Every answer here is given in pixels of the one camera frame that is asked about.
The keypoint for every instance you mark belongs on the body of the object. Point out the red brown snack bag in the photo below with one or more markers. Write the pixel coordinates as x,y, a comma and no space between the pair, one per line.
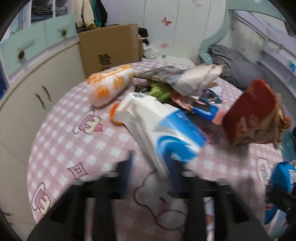
257,117

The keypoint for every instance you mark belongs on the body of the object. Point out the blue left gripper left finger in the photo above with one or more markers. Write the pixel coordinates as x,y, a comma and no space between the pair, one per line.
124,170

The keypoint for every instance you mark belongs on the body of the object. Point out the pink checkered tablecloth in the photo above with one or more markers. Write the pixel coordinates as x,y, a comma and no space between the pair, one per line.
72,171

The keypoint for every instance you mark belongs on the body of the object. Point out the hanging beige jacket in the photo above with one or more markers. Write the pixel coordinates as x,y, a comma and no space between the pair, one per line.
83,13

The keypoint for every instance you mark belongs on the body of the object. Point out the orange white snack bag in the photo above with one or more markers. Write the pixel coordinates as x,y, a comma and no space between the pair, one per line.
104,86

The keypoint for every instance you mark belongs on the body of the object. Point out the white blue plastic package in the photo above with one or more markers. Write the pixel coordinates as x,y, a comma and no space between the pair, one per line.
159,129

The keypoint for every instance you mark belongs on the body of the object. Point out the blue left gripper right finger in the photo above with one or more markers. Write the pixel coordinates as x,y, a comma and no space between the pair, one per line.
180,178

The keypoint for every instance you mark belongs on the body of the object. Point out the grey folded blanket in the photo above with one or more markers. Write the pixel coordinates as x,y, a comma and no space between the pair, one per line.
237,69

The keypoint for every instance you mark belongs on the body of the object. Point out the blue pink small wrapper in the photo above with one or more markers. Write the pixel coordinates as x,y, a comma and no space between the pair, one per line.
210,113

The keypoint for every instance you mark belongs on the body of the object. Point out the white curved cabinet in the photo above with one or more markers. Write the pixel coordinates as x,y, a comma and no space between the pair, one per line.
23,109

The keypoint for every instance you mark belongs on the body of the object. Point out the blue plastic bag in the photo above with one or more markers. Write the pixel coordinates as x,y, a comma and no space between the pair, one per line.
278,192

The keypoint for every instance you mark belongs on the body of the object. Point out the mint drawer unit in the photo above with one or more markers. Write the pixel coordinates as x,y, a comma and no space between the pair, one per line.
27,43

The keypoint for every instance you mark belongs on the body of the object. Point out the orange bottle cap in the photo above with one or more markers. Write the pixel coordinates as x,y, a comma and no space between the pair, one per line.
112,113

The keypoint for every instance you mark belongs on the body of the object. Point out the brown cardboard box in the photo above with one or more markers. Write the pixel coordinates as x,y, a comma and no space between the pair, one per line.
107,47

